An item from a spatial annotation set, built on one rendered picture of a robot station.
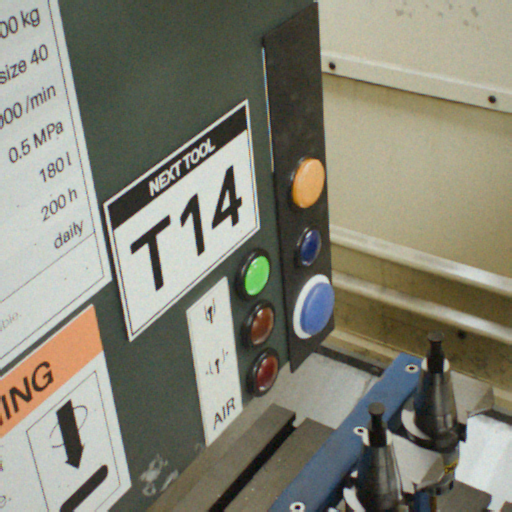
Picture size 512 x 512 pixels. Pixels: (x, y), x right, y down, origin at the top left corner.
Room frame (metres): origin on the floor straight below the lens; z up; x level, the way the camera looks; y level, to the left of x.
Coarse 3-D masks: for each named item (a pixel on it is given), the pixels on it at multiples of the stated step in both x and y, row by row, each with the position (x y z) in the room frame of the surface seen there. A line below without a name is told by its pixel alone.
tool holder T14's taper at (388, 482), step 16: (368, 448) 0.67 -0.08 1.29; (384, 448) 0.67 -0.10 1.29; (368, 464) 0.67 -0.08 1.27; (384, 464) 0.67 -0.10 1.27; (368, 480) 0.67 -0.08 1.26; (384, 480) 0.67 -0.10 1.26; (400, 480) 0.68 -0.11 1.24; (368, 496) 0.67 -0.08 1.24; (384, 496) 0.66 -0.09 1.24; (400, 496) 0.67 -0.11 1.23
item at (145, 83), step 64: (64, 0) 0.37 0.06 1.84; (128, 0) 0.39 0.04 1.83; (192, 0) 0.42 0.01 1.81; (256, 0) 0.45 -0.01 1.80; (128, 64) 0.39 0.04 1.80; (192, 64) 0.42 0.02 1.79; (256, 64) 0.45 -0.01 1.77; (128, 128) 0.38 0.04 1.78; (192, 128) 0.41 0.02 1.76; (256, 128) 0.45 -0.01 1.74; (64, 320) 0.34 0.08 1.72; (128, 384) 0.36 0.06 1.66; (192, 384) 0.39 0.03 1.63; (128, 448) 0.36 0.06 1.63; (192, 448) 0.39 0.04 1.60
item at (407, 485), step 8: (400, 472) 0.70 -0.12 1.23; (352, 480) 0.70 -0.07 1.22; (408, 480) 0.69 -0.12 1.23; (408, 488) 0.68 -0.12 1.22; (344, 496) 0.68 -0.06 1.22; (352, 496) 0.68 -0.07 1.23; (408, 496) 0.68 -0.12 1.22; (352, 504) 0.67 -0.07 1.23; (360, 504) 0.67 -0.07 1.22; (400, 504) 0.67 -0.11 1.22; (408, 504) 0.68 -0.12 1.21
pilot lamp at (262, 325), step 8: (264, 312) 0.43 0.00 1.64; (272, 312) 0.44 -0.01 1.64; (256, 320) 0.43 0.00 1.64; (264, 320) 0.43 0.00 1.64; (272, 320) 0.43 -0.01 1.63; (256, 328) 0.43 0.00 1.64; (264, 328) 0.43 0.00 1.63; (272, 328) 0.43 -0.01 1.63; (256, 336) 0.42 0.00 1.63; (264, 336) 0.43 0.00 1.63; (256, 344) 0.43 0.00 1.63
